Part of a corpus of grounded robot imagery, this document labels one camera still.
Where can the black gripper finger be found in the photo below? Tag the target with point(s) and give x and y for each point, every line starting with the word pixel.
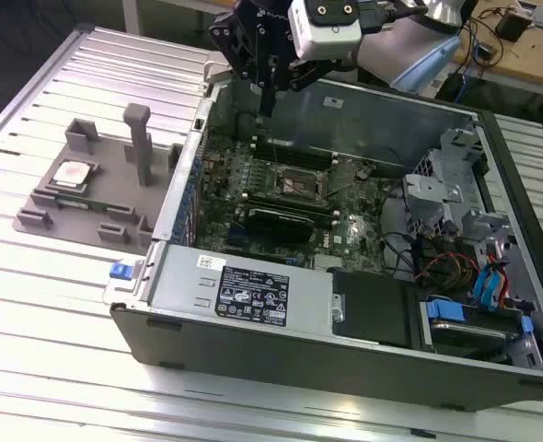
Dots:
pixel 313 73
pixel 267 69

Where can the silver CPU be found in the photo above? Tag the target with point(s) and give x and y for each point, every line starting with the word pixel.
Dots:
pixel 71 172

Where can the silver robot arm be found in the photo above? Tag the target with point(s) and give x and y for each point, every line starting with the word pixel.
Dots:
pixel 391 50

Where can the CPU socket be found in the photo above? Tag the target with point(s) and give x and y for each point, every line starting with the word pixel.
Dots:
pixel 301 184

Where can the black RAM slot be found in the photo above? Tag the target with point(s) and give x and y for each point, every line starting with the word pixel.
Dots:
pixel 264 144
pixel 290 202
pixel 267 154

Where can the round coin battery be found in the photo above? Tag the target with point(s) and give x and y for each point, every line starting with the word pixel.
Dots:
pixel 362 173

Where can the green motherboard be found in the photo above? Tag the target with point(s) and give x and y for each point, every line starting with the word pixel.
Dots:
pixel 234 184

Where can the black graphics card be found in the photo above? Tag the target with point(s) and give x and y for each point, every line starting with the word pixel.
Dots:
pixel 276 225

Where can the blue expansion slot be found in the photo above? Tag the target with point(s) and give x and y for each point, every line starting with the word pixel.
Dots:
pixel 235 235

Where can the metal drive cage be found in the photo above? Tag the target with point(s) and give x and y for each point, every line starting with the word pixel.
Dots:
pixel 432 193

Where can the small electronic module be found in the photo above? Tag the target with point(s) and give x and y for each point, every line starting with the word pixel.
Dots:
pixel 485 50

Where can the small silver heatsink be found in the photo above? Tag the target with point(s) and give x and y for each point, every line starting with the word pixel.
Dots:
pixel 329 262

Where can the grey parts rack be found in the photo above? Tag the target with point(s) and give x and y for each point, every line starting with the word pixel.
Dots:
pixel 110 179

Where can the wooden desk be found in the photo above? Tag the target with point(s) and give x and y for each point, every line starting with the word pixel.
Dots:
pixel 529 60

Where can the green RAM stick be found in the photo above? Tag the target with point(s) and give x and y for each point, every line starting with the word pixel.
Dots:
pixel 83 201

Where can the grey power supply unit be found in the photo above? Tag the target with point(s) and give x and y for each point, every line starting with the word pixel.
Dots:
pixel 184 285

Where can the black drive bay box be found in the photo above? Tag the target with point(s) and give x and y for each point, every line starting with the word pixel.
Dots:
pixel 373 304

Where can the blue case latch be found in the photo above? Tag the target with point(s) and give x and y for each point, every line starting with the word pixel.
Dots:
pixel 119 271

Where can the black PC case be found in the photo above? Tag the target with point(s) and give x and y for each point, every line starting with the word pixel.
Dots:
pixel 299 368

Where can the hard disk in blue carrier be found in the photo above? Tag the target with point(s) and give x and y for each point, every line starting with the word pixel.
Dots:
pixel 465 336

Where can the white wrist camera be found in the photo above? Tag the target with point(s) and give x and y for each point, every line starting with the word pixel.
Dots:
pixel 326 37

